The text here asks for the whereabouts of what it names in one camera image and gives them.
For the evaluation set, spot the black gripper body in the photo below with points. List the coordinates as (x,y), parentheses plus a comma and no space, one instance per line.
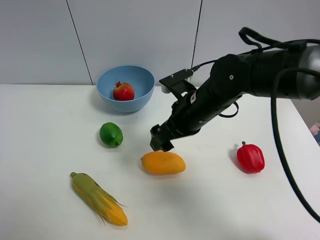
(190,114)

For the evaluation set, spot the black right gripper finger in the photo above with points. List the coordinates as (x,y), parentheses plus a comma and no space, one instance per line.
(166,146)

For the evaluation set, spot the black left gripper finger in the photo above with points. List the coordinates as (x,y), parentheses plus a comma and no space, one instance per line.
(155,141)

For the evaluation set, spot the yellow orange mango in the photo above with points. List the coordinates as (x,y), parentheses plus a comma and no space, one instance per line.
(163,163)

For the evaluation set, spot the green lime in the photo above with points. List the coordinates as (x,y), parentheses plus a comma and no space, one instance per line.
(111,135)

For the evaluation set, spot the red pomegranate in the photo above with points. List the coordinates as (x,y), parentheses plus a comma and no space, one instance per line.
(123,91)

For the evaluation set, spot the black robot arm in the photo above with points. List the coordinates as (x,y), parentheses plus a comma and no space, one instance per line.
(232,76)

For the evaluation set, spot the light blue plastic bowl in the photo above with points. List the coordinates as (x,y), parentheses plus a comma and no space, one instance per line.
(142,81)

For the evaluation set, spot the red bell pepper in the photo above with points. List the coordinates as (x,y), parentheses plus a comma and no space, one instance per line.
(250,158)

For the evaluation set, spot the yellow corn cob with husk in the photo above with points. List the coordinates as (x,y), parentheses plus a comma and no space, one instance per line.
(104,204)

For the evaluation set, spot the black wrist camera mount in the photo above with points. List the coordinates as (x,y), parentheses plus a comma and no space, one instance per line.
(177,83)

